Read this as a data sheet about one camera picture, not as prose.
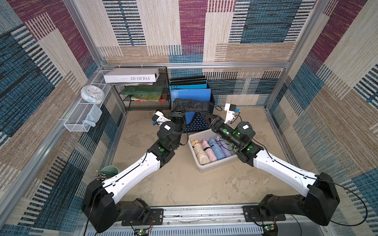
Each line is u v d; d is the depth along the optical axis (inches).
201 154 32.8
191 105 26.0
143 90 39.9
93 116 26.9
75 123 27.0
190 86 36.0
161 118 25.6
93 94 29.7
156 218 28.8
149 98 39.3
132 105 48.0
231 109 25.1
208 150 34.3
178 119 24.2
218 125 23.8
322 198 15.6
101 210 15.2
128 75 31.2
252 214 29.0
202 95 36.4
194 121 38.4
